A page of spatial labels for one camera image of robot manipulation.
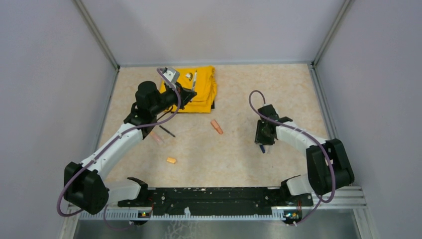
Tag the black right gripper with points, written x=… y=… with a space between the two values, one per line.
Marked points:
x=260 y=139

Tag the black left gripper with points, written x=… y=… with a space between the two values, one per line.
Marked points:
x=185 y=94

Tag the blue pen cap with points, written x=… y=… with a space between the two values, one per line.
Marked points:
x=262 y=148

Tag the orange highlighter pen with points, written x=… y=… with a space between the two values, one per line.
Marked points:
x=216 y=126

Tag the white marker pen black tip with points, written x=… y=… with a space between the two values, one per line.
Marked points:
x=194 y=79

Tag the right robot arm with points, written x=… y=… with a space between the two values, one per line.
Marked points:
x=328 y=166

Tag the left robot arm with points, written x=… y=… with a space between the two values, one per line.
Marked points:
x=84 y=184

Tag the thin black pen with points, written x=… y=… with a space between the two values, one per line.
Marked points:
x=167 y=131

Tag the pink highlighter pen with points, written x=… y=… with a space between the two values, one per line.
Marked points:
x=156 y=137

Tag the yellow folded shirt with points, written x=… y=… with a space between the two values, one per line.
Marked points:
x=206 y=88

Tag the orange highlighter cap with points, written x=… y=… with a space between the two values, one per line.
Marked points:
x=171 y=160

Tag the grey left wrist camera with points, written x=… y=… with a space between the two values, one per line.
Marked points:
x=171 y=75

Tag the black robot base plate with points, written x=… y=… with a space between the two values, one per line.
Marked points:
x=219 y=202

